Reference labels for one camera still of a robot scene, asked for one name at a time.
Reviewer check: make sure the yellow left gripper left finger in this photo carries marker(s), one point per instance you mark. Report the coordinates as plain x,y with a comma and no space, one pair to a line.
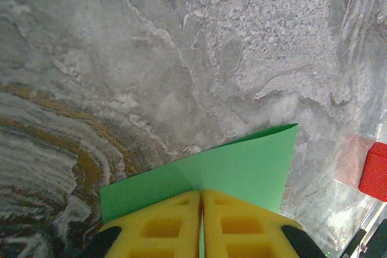
157,227

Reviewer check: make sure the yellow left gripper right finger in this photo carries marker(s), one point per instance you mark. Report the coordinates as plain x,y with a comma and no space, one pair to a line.
242,230

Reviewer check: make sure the green paper sheet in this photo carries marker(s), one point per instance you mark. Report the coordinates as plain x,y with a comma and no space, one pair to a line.
236,164

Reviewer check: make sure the red block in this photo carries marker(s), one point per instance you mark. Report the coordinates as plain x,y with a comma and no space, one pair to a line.
375,173

